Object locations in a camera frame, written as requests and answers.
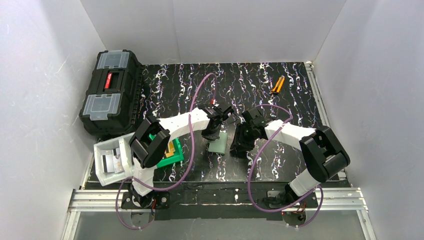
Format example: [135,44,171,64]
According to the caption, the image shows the aluminium frame rail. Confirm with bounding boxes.
[65,62,370,240]

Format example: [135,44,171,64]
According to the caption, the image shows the black toolbox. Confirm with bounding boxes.
[79,49,143,139]

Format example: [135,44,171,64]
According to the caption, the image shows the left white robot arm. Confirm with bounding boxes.
[129,104,234,197]

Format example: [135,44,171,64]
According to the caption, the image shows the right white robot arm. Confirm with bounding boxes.
[230,106,351,200]

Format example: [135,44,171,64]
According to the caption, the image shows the silver credit cards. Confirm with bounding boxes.
[100,147,124,174]

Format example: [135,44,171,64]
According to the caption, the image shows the white bin with silver cards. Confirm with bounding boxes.
[93,133,134,187]

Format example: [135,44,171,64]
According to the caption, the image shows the gold credit cards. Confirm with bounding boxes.
[163,141,176,159]

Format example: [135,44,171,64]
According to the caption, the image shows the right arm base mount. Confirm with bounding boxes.
[263,184,322,228]

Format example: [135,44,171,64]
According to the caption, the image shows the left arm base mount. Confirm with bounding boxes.
[119,190,171,221]

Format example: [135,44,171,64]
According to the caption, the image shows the green plastic bin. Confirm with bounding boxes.
[156,137,184,168]

